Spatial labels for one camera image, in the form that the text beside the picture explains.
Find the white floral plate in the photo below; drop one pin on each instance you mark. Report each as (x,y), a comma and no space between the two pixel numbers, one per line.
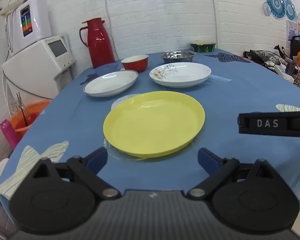
(185,73)

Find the pink bottle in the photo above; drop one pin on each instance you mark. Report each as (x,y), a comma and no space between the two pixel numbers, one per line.
(8,133)

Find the green patterned bowl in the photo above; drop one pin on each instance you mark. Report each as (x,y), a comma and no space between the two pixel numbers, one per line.
(202,47)

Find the white power strip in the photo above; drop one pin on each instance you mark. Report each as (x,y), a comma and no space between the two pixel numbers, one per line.
(282,71)

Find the white plate with brown rim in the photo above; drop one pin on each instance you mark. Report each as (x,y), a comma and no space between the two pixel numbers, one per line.
(110,83)

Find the white water dispenser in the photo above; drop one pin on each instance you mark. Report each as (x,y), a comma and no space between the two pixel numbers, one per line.
(35,65)

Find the black cylindrical container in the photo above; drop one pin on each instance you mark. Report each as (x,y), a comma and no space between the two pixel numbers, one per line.
(296,46)

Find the yellow plastic plate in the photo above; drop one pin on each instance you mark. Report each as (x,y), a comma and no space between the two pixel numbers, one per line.
(152,125)

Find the orange plastic basin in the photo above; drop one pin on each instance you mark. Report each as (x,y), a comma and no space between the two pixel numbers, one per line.
(36,108)

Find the blue printed tablecloth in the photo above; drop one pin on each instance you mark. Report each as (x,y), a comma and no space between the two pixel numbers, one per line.
(65,120)

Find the clear glass bottle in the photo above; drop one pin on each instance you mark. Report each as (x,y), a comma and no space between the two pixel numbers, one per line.
(18,106)

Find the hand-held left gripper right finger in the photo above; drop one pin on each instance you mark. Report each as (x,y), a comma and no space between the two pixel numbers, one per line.
(207,159)

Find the red thermos jug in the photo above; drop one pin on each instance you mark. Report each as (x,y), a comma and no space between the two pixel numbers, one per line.
(98,45)

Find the blue paper fan decoration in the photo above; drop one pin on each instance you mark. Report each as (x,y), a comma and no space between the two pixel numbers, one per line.
(275,1)

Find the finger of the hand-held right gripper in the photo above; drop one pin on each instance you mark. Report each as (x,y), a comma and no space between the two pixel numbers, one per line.
(245,123)

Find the red bowl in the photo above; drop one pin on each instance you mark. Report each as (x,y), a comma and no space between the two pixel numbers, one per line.
(136,66)

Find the white water purifier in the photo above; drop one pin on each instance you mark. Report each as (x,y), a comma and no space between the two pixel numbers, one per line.
(37,12)

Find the white wall pipe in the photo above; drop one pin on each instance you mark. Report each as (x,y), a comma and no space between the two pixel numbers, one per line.
(214,10)

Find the stainless steel bowl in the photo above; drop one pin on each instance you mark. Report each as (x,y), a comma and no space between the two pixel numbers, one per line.
(177,58)

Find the black power adapter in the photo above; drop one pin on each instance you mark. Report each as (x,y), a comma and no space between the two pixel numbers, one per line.
(291,68)

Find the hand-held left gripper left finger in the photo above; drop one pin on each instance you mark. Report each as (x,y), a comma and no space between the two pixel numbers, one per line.
(98,158)

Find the black electronic device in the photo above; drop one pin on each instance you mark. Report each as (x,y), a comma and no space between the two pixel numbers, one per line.
(253,54)

